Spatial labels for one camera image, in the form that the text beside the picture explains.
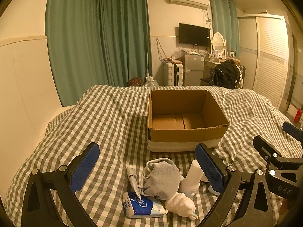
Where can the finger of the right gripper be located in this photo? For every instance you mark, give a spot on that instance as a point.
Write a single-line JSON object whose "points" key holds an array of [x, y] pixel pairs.
{"points": [[292, 130], [265, 149]]}

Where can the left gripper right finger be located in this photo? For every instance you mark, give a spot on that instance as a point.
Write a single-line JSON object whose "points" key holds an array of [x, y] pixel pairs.
{"points": [[255, 207]]}

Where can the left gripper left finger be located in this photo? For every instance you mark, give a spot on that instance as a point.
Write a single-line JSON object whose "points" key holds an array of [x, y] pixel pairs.
{"points": [[39, 208]]}

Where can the white cylindrical humidifier bottle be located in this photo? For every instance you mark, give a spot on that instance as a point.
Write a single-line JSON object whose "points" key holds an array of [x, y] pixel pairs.
{"points": [[191, 183]]}

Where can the white bear plush toy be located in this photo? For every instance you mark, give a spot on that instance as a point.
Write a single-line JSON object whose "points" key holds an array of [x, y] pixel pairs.
{"points": [[182, 205]]}

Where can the grey cloth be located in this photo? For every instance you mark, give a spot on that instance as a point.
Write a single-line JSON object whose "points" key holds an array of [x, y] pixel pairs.
{"points": [[160, 179]]}

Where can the white toothpaste tube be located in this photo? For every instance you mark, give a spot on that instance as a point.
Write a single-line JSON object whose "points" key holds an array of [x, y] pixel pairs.
{"points": [[133, 180]]}

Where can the blue tissue pack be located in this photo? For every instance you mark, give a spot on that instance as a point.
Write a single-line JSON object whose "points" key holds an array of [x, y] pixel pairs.
{"points": [[146, 207]]}

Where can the red bottle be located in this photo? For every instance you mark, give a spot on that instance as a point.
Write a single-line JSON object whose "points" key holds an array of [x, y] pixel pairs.
{"points": [[298, 115]]}

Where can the black clothes on chair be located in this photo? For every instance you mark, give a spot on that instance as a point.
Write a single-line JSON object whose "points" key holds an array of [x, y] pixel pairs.
{"points": [[225, 75]]}

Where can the brown cardboard box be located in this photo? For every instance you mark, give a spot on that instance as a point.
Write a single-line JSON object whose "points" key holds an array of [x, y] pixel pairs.
{"points": [[178, 120]]}

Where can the white louvered wardrobe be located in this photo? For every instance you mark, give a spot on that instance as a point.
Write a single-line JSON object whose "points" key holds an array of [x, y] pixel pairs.
{"points": [[264, 52]]}

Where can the wooden dressing table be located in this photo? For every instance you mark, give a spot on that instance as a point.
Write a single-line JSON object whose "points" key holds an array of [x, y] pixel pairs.
{"points": [[208, 70]]}

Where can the grey mini fridge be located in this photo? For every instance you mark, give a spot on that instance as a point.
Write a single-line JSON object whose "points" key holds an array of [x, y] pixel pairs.
{"points": [[193, 66]]}

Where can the white oval vanity mirror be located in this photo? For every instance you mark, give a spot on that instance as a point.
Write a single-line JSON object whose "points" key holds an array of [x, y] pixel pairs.
{"points": [[219, 43]]}

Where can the grey white checkered bedsheet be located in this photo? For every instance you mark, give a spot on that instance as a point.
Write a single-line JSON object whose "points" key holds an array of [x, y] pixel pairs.
{"points": [[116, 119]]}

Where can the white suitcase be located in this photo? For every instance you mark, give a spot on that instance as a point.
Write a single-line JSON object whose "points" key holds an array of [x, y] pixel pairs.
{"points": [[173, 74]]}

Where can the clear large water jug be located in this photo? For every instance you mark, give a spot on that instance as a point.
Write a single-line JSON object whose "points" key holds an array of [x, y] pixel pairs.
{"points": [[150, 82]]}

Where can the green curtain by wardrobe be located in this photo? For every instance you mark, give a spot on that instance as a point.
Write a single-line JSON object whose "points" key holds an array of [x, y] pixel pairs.
{"points": [[225, 21]]}

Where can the brown patterned round object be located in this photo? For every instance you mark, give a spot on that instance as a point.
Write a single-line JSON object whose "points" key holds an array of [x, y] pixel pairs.
{"points": [[135, 82]]}

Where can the large green curtain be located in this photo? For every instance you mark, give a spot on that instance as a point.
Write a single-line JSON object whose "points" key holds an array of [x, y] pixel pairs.
{"points": [[96, 42]]}

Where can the black wall television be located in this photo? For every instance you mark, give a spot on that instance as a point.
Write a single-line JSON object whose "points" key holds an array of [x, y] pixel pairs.
{"points": [[194, 35]]}

